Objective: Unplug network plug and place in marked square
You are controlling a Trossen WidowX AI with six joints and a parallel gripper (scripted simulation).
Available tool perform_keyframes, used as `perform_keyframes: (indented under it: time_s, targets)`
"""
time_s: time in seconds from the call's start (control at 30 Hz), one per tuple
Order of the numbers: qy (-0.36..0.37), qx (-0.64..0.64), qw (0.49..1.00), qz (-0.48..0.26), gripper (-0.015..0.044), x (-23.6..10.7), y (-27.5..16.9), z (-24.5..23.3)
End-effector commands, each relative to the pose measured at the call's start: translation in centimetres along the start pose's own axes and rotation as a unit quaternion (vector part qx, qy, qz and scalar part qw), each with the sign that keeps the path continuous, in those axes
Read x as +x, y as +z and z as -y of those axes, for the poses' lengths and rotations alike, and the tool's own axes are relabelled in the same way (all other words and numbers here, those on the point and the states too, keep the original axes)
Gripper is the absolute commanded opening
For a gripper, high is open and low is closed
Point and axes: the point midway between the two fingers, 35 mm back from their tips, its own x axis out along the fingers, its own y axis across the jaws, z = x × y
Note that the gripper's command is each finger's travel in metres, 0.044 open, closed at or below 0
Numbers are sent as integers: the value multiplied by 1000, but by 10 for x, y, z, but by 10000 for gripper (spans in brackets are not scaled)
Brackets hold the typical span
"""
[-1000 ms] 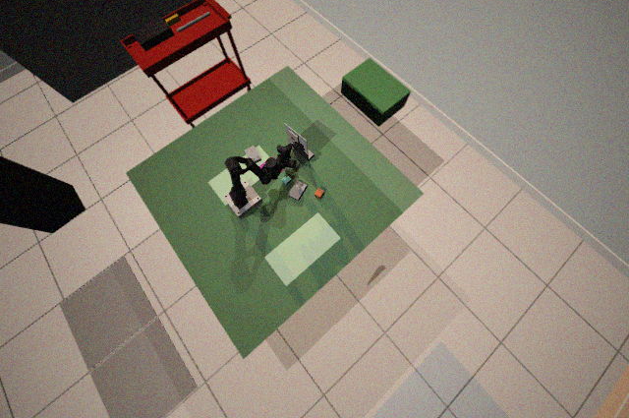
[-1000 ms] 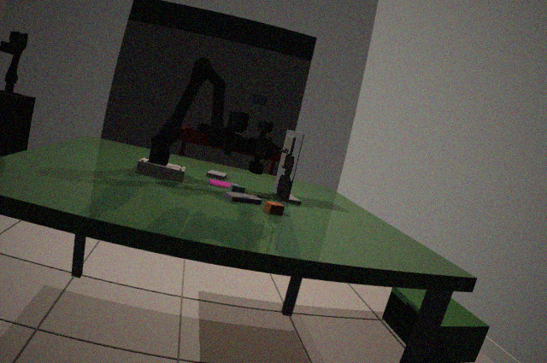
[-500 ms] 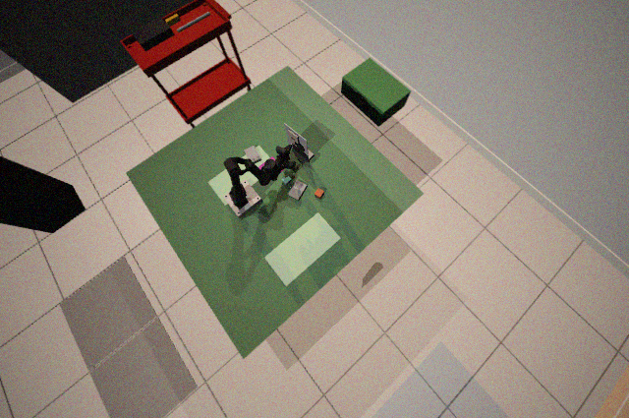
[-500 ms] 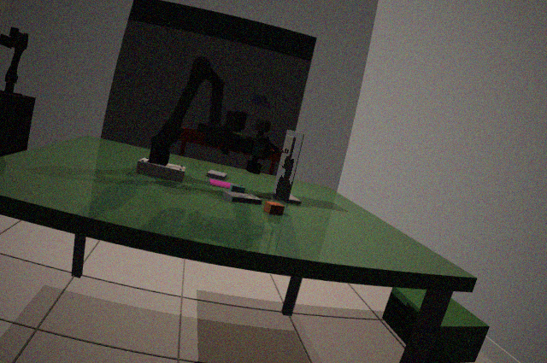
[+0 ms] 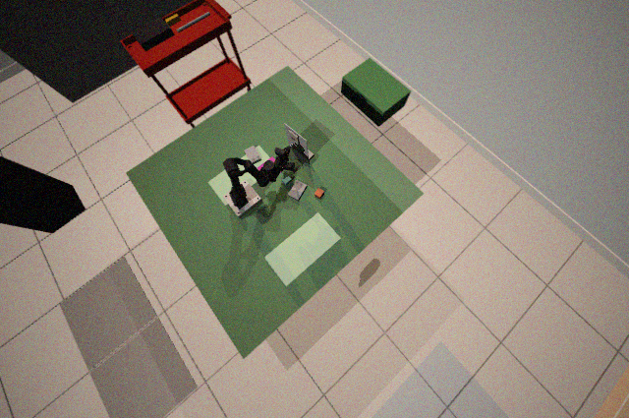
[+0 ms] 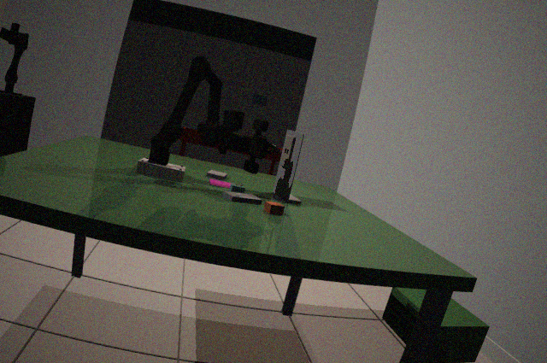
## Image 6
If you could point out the small orange block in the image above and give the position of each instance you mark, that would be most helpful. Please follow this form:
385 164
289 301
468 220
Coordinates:
274 208

